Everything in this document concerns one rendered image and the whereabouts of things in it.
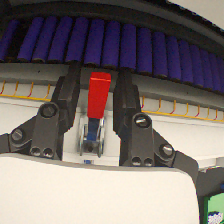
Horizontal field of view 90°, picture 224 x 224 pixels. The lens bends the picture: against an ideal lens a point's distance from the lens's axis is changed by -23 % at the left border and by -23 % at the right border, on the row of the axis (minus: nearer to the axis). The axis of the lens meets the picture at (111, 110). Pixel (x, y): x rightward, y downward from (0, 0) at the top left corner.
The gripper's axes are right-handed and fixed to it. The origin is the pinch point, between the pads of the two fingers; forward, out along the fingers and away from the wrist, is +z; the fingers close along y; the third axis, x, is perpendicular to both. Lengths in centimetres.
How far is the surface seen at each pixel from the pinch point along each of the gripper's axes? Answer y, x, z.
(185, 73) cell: 10.6, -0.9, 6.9
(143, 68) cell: 4.8, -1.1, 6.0
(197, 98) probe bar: 11.9, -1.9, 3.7
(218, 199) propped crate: 75, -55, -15
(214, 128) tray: 18.2, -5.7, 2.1
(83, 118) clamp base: -1.0, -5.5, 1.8
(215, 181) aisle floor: 77, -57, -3
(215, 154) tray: 19.1, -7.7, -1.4
